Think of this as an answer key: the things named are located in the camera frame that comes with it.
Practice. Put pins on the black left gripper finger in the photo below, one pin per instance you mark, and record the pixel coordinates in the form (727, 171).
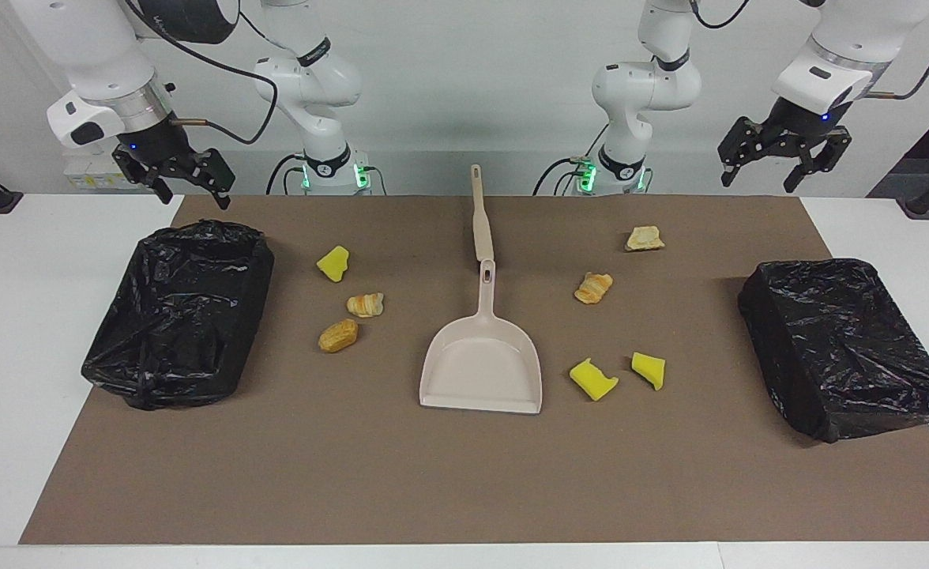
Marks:
(828, 154)
(741, 146)

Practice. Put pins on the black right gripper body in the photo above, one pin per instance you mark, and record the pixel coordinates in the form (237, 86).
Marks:
(156, 146)

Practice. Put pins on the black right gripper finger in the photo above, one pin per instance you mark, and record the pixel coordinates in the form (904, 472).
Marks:
(148, 180)
(216, 170)

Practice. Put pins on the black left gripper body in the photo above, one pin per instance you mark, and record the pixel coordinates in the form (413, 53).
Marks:
(792, 130)

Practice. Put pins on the pale toy toast piece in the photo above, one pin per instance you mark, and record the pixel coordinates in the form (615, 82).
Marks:
(644, 239)

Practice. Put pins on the small yellow sponge piece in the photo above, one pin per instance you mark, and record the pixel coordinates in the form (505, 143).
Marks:
(649, 369)
(333, 263)

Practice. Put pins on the striped toy croissant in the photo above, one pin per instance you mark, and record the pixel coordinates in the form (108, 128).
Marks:
(366, 305)
(593, 288)

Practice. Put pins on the brown toy bread roll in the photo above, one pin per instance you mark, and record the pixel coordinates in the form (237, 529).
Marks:
(338, 336)

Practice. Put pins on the beige brush with black bristles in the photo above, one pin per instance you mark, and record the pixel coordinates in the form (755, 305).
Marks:
(482, 229)

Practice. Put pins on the large yellow sponge piece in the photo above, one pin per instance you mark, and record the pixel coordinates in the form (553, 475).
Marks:
(591, 379)

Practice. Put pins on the beige plastic dustpan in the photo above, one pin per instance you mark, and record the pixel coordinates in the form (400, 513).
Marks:
(480, 367)

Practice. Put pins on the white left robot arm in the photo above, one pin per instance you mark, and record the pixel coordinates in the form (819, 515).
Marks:
(646, 87)

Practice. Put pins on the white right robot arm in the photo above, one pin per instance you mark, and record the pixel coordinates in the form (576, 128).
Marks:
(93, 47)

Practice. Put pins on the bin lined with black bag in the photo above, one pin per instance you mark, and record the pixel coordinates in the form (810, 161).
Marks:
(172, 316)
(844, 348)

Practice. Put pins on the white power strip box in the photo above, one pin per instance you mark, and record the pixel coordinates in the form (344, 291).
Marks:
(85, 178)

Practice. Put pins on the brown table mat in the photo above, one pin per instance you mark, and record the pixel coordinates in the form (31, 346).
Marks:
(464, 474)

